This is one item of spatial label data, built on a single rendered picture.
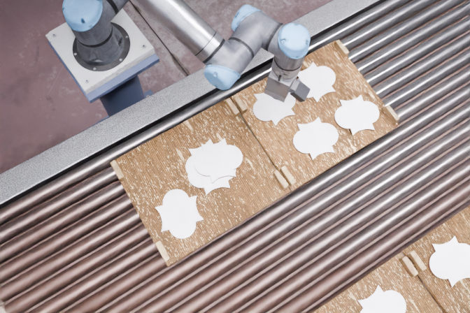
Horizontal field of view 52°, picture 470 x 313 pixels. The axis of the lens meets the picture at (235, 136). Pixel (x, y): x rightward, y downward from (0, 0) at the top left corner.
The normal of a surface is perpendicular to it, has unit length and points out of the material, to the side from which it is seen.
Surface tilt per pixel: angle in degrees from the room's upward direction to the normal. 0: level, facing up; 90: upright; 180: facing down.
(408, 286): 0
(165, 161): 0
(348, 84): 0
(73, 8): 9
